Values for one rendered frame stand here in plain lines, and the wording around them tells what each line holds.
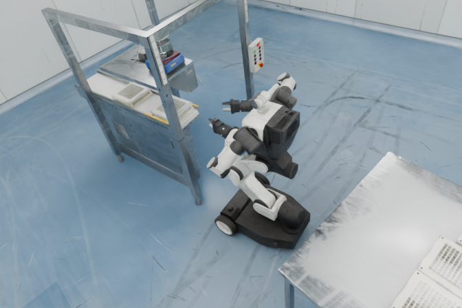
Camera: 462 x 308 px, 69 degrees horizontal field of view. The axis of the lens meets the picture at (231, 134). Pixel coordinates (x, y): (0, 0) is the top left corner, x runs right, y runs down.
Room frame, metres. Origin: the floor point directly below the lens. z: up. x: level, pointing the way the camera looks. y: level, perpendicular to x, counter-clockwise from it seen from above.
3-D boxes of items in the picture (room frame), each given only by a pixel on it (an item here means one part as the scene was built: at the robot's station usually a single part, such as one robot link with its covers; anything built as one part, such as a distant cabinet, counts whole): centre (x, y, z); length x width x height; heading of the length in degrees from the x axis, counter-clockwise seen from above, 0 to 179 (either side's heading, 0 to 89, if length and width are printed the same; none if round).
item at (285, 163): (1.53, -0.27, 0.81); 0.28 x 0.13 x 0.18; 48
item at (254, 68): (2.64, -0.33, 1.00); 0.17 x 0.06 x 0.26; 138
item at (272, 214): (1.58, -0.22, 0.28); 0.21 x 0.20 x 0.13; 48
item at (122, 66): (2.26, 0.54, 1.28); 0.62 x 0.38 x 0.04; 48
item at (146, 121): (2.52, 0.82, 0.80); 1.30 x 0.29 x 0.10; 48
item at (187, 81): (2.23, 0.30, 1.17); 0.22 x 0.11 x 0.20; 48
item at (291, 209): (1.60, -0.19, 0.19); 0.64 x 0.52 x 0.33; 48
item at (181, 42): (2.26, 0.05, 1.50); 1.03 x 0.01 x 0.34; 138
